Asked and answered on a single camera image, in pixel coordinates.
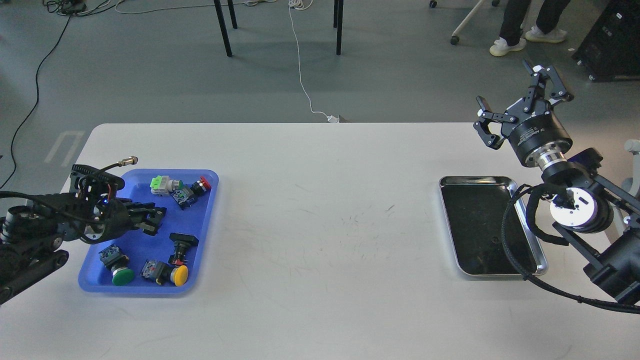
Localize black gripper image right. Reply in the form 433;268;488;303
473;59;575;167

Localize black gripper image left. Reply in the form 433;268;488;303
85;197;167;245

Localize black robot arm image left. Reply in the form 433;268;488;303
0;156;167;303

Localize blue plastic tray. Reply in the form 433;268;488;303
78;168;221;295

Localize silver metal tray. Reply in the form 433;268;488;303
438;176;549;280

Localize person legs white sneakers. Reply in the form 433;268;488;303
489;0;570;58

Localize white chair base wheels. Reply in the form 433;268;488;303
429;0;502;46

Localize black equipment cart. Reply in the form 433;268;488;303
572;0;640;82

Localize black table leg right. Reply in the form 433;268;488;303
333;0;345;56

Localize black table leg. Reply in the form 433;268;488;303
214;0;238;58
333;0;345;56

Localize black table leg left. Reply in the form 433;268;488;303
214;0;238;58

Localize green white push button switch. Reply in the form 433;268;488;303
150;175;185;197

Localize black square button switch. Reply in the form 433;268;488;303
168;232;199;266

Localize green mushroom button switch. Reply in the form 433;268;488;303
98;244;135;286

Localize yellow mushroom button switch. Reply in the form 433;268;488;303
140;259;189;287

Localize red push button switch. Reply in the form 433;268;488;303
189;176;211;198

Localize white cable on floor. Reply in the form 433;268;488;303
288;0;341;124

